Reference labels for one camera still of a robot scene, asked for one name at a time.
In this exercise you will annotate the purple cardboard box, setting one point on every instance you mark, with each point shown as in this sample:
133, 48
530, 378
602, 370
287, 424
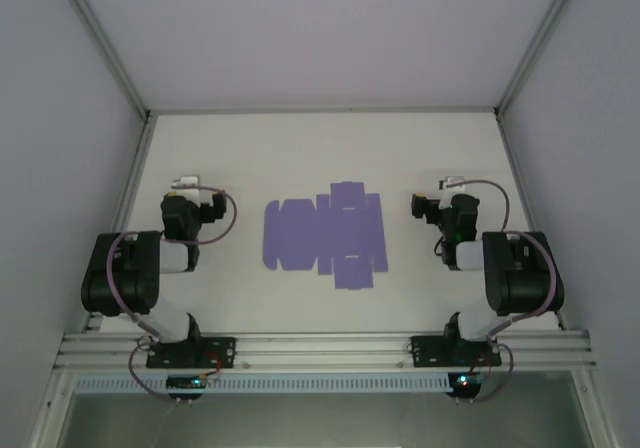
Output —
325, 238

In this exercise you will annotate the aluminium table side rail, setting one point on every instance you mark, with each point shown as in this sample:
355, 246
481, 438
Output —
125, 208
514, 168

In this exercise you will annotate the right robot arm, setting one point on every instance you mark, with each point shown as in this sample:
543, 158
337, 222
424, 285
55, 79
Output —
525, 278

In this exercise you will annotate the aluminium frame leg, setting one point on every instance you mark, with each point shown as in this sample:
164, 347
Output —
50, 408
592, 408

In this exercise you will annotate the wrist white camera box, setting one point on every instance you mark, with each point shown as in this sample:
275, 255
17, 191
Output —
185, 182
450, 183

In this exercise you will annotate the aluminium mounting rail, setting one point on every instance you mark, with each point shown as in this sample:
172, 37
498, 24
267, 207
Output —
320, 350

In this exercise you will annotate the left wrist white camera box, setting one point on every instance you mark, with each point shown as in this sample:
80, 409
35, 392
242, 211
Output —
185, 182

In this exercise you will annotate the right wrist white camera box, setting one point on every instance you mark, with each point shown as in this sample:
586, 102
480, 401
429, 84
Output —
450, 183

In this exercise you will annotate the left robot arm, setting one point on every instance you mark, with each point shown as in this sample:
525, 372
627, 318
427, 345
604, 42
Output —
120, 278

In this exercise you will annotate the aluminium frame post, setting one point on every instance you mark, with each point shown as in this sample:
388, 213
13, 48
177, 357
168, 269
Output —
105, 43
536, 43

